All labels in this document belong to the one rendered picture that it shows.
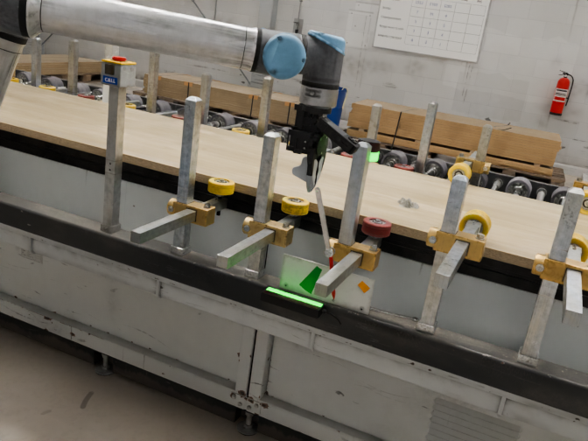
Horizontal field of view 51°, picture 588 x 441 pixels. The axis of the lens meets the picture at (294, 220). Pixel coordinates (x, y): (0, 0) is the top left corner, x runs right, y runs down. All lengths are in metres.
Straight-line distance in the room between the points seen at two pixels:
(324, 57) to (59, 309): 1.61
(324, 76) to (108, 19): 0.49
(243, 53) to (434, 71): 7.52
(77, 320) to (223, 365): 0.66
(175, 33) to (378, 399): 1.30
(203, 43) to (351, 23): 7.78
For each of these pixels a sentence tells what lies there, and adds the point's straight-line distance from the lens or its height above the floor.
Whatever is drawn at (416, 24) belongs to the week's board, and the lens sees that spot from 8.78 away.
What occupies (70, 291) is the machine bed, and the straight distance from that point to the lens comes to 2.57.
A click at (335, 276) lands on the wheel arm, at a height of 0.86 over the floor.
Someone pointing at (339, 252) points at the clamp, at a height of 0.85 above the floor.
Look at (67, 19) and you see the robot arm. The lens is 1.31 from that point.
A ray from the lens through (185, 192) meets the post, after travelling 1.80.
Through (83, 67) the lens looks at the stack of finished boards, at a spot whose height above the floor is 0.23.
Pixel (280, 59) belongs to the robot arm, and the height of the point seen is 1.32.
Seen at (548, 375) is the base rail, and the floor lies 0.70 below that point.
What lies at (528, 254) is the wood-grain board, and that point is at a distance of 1.77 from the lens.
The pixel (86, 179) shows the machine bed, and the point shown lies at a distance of 2.32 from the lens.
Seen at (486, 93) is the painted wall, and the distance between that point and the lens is 8.67.
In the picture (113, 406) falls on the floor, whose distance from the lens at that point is 2.42.
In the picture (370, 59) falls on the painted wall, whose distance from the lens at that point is 8.94.
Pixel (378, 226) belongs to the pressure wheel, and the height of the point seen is 0.91.
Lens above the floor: 1.41
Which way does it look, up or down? 18 degrees down
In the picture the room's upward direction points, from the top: 8 degrees clockwise
